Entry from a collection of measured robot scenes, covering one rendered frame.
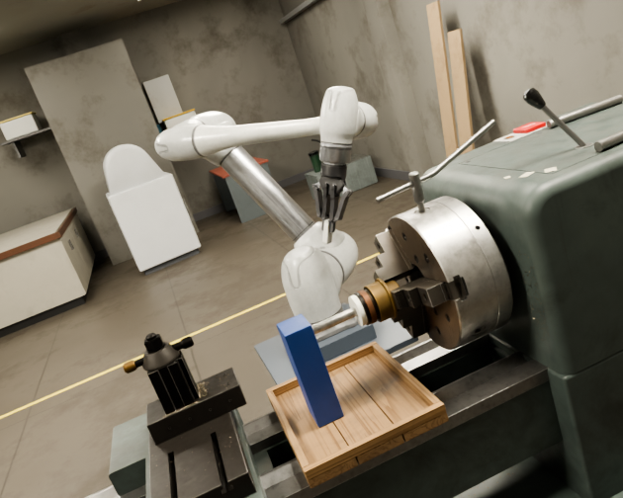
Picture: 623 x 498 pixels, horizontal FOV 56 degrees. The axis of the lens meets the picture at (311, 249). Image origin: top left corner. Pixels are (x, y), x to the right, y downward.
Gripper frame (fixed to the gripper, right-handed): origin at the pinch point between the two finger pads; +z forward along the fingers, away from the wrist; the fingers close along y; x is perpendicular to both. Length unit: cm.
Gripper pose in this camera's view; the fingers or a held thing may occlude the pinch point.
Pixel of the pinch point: (327, 231)
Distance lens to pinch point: 172.2
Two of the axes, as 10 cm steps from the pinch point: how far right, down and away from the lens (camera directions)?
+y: -8.3, -2.1, 5.2
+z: -0.8, 9.6, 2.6
